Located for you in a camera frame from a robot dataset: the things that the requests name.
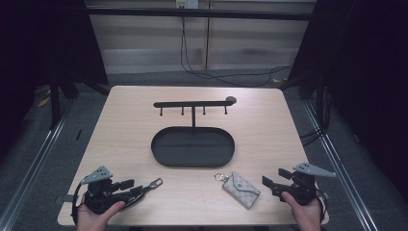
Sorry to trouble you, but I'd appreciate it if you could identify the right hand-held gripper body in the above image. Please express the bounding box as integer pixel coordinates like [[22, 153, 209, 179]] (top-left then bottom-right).
[[278, 162, 337, 206]]

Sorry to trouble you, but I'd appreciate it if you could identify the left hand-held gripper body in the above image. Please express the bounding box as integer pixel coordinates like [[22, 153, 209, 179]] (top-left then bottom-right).
[[80, 166, 133, 216]]

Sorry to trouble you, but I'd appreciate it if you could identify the black key with metal clip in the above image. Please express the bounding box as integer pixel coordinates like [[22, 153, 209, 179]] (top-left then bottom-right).
[[121, 177, 164, 206]]

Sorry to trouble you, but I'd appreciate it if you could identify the grey key pouch with ring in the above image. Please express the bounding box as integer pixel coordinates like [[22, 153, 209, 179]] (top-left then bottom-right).
[[214, 171, 262, 210]]

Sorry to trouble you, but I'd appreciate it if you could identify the black key rack with tray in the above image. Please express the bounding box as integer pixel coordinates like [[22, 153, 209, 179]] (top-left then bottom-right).
[[150, 95, 239, 168]]

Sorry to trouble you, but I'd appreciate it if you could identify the person's left hand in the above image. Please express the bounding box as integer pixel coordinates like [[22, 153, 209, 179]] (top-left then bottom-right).
[[76, 201, 126, 231]]

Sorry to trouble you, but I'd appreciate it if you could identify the person's right hand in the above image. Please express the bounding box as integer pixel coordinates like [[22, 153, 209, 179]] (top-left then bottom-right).
[[281, 192, 322, 231]]

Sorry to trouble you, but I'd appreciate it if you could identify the black stand leg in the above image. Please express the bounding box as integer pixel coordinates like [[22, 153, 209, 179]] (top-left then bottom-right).
[[48, 75, 63, 130]]

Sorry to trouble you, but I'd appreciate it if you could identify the yellow floor tape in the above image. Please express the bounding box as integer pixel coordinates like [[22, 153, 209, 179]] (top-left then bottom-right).
[[37, 95, 52, 108]]

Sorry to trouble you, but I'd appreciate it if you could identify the dark curtain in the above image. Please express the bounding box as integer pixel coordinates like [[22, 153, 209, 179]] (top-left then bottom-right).
[[287, 0, 408, 193], [0, 0, 110, 162]]

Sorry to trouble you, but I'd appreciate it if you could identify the black horizontal bar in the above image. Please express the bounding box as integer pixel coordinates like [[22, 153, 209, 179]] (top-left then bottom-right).
[[86, 7, 315, 22]]

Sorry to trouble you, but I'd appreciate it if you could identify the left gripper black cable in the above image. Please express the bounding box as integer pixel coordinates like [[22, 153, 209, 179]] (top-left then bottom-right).
[[71, 175, 94, 225]]

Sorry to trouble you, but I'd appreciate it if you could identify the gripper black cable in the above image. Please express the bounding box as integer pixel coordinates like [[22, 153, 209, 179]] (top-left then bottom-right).
[[316, 188, 330, 224], [71, 175, 94, 225]]

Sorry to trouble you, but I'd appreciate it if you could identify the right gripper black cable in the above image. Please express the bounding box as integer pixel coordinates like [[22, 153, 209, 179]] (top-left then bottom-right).
[[316, 188, 330, 224]]

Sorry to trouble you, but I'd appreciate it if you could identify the metal floor rail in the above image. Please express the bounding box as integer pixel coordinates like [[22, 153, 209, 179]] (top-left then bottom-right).
[[0, 95, 75, 231], [301, 99, 381, 231]]

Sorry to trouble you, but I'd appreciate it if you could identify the bundle of black floor cables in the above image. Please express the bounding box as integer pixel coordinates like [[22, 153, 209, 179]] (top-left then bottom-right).
[[299, 126, 326, 147]]

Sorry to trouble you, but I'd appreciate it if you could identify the black cable along wall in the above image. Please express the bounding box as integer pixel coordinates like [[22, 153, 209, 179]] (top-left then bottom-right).
[[180, 15, 293, 89]]

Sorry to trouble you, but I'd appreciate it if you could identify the white wall socket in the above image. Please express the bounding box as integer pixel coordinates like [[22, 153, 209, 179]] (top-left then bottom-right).
[[175, 0, 199, 10]]

